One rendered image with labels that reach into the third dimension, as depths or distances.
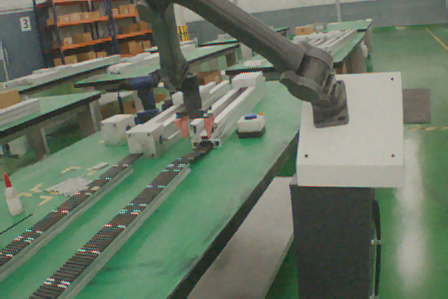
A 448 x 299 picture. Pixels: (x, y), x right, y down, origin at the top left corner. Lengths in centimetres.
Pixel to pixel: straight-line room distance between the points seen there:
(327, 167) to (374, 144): 12
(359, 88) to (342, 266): 46
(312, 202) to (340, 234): 11
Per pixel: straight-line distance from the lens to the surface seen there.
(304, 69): 89
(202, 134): 135
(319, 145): 98
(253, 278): 163
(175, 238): 85
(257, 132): 138
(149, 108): 178
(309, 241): 108
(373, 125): 98
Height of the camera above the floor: 120
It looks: 15 degrees down
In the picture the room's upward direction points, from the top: 9 degrees counter-clockwise
